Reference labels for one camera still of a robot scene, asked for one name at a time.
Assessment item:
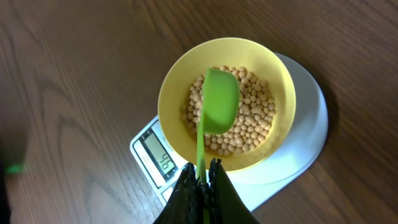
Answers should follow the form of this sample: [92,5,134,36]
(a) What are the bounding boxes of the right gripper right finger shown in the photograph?
[208,158,260,224]

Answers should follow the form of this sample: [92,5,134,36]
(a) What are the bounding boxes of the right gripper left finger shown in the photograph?
[154,162,207,224]

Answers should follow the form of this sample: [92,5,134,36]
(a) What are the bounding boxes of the green plastic measuring scoop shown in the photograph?
[195,67,241,183]

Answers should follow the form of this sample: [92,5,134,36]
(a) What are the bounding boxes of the white digital kitchen scale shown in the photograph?
[130,54,328,211]

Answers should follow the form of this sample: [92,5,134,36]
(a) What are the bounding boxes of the soybeans in yellow bowl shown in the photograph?
[180,65,276,157]

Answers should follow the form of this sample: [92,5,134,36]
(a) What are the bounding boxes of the yellow plastic bowl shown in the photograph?
[158,37,297,172]

